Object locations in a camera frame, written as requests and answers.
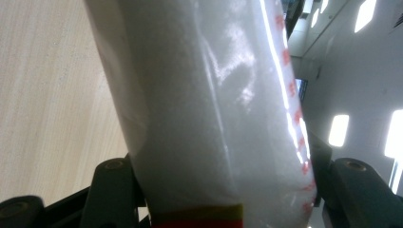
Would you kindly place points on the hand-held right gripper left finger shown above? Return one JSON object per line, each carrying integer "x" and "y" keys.
{"x": 111, "y": 196}

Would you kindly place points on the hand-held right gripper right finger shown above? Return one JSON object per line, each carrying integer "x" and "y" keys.
{"x": 358, "y": 196}

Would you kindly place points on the red and white sugar bag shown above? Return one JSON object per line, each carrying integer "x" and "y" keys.
{"x": 196, "y": 110}

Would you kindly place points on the white ceiling light panel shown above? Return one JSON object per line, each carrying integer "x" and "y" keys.
{"x": 315, "y": 17}
{"x": 365, "y": 15}
{"x": 338, "y": 130}
{"x": 395, "y": 134}
{"x": 324, "y": 5}

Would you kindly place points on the blue lit monitor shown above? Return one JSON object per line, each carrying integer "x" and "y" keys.
{"x": 301, "y": 89}

